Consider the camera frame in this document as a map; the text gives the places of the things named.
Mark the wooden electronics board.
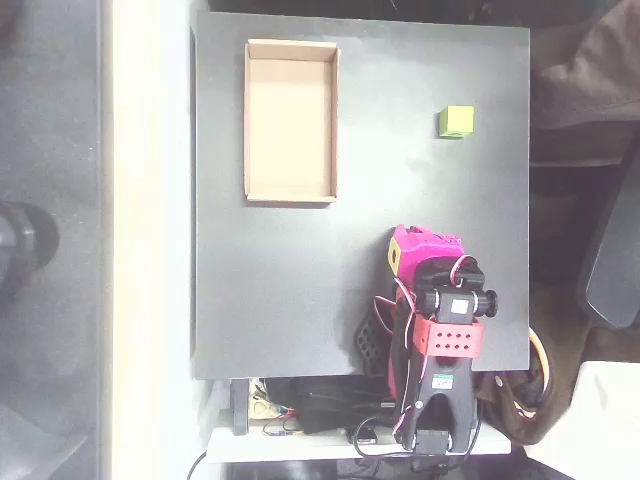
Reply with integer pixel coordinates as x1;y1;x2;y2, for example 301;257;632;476
248;379;297;422

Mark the brown garment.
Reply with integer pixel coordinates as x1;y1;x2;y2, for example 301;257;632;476
529;0;640;132

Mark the white cloth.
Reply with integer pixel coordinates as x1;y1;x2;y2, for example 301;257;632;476
523;359;640;480

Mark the shallow cardboard box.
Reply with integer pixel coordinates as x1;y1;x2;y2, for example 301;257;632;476
243;38;341;204

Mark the orange cable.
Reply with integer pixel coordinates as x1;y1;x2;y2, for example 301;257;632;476
517;327;552;422

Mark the green cube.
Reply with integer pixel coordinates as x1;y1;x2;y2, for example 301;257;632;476
438;105;476;138

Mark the black looped cable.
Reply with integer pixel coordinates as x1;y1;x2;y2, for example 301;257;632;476
351;417;484;460

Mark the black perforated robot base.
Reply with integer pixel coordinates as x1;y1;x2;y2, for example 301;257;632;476
352;305;397;377

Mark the black office chair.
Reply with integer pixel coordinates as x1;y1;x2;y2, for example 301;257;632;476
574;144;640;331

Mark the small black connector box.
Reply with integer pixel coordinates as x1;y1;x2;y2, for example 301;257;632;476
346;424;380;446

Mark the brown bag with rivet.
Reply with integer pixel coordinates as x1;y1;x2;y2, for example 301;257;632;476
474;292;601;447

